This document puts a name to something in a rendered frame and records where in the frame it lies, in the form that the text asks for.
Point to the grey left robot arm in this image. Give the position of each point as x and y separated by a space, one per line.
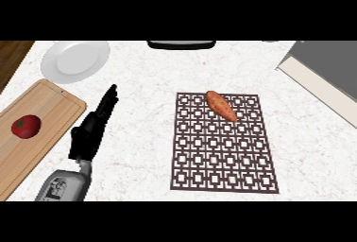
65 186

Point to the grey and cream appliance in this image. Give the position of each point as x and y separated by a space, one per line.
325 72

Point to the orange sweet potato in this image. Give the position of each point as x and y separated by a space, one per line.
222 105

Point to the white round plate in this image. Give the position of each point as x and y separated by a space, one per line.
74 60

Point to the black rounded appliance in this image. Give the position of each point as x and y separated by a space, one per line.
182 44

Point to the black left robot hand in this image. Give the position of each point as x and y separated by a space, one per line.
90 129

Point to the brown patterned placemat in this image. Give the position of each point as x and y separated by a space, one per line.
223 148

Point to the red tomato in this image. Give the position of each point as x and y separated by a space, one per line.
25 126

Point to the pale wooden cutting board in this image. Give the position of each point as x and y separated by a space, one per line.
34 126

